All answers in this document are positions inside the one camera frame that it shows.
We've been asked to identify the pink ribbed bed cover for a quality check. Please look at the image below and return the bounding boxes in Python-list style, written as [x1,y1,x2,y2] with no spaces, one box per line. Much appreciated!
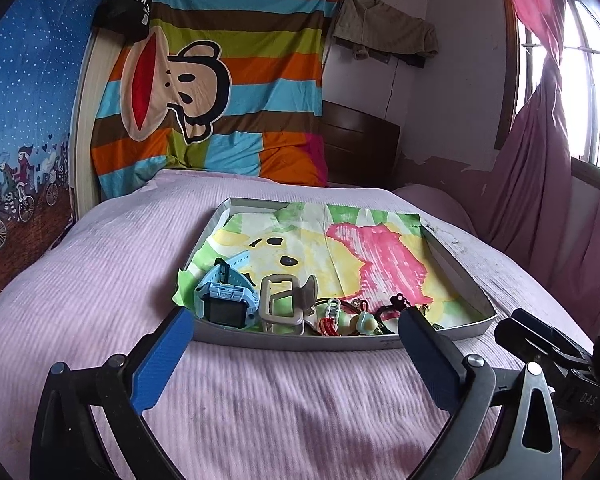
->
[0,169,596,480]

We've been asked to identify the beige hair claw clip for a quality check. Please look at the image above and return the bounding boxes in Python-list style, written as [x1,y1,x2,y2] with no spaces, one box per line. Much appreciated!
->
[259,273,322,336]

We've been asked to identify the pink pillow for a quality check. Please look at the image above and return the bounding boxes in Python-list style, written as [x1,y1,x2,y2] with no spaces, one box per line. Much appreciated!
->
[392,184,476,237]

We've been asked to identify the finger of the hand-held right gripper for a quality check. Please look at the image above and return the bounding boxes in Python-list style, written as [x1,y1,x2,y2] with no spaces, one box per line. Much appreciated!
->
[511,308,595,358]
[495,317,578,378]

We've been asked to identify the black tote bag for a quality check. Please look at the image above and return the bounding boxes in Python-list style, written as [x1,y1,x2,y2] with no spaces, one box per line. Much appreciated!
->
[91,0,153,42]

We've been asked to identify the dark wooden headboard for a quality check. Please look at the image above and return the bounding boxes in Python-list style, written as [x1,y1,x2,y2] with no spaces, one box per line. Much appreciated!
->
[322,101,401,191]

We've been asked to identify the window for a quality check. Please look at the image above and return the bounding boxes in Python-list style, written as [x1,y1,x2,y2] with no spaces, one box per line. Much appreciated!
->
[515,0,600,176]

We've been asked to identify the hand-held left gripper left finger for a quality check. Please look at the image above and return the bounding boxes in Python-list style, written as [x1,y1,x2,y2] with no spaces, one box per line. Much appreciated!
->
[30,305,196,480]

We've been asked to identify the khaki hanging garment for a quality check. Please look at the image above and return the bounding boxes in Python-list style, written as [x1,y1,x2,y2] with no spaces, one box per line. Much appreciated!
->
[330,0,440,68]

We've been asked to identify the striped monkey print blanket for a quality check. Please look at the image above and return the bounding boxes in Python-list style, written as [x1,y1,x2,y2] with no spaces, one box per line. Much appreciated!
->
[90,0,343,201]

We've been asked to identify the red string bead bracelet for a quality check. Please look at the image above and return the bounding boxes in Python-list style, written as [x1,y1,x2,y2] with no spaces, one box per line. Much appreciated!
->
[317,299,343,338]

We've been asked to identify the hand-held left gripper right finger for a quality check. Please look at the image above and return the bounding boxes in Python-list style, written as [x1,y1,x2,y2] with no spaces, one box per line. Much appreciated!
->
[399,307,564,480]

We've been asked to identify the pink curtain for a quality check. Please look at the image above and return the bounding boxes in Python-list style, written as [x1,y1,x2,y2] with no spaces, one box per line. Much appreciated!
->
[480,0,600,301]

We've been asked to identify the person's right hand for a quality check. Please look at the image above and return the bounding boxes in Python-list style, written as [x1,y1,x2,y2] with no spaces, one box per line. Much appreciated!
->
[562,421,600,455]

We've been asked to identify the blue printed wall cloth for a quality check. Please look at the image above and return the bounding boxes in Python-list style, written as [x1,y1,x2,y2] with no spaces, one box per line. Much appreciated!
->
[0,0,121,321]

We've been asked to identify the shallow grey cardboard box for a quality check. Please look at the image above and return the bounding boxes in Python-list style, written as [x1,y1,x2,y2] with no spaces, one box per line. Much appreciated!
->
[172,197,498,351]

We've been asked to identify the light blue smartwatch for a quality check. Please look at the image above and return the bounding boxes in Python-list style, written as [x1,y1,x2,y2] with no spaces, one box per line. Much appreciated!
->
[194,250,258,331]

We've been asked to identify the colourful painted paper sheet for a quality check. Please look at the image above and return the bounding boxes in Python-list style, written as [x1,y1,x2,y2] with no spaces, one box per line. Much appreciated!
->
[176,202,473,335]

